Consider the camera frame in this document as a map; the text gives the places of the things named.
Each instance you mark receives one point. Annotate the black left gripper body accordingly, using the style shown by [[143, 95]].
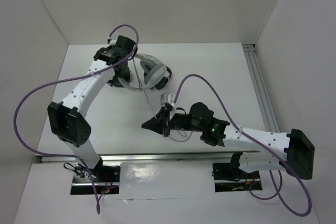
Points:
[[122, 72]]

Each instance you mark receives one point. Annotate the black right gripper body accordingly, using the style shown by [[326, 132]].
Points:
[[179, 121]]

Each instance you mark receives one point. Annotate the white over-ear headphones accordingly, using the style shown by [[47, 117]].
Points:
[[154, 71]]

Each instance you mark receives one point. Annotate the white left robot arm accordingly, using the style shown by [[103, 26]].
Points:
[[109, 66]]

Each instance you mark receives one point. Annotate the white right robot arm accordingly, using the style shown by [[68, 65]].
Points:
[[292, 152]]

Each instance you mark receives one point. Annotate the black headphones with silver band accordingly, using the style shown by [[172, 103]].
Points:
[[117, 83]]

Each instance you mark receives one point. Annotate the black headphones with thin band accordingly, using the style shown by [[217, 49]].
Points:
[[164, 81]]

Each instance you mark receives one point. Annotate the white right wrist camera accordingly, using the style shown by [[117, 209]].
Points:
[[167, 99]]

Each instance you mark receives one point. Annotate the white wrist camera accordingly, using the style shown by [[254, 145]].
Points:
[[111, 40], [167, 99]]

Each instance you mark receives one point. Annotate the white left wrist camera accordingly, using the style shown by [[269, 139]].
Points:
[[111, 40]]

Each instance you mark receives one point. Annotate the aluminium front rail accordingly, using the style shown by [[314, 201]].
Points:
[[119, 158]]

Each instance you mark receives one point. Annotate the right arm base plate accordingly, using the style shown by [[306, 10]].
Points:
[[228, 180]]

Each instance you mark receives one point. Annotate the aluminium side rail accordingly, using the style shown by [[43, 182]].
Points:
[[263, 98]]

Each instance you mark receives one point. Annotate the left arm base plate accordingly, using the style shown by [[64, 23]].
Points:
[[108, 184]]

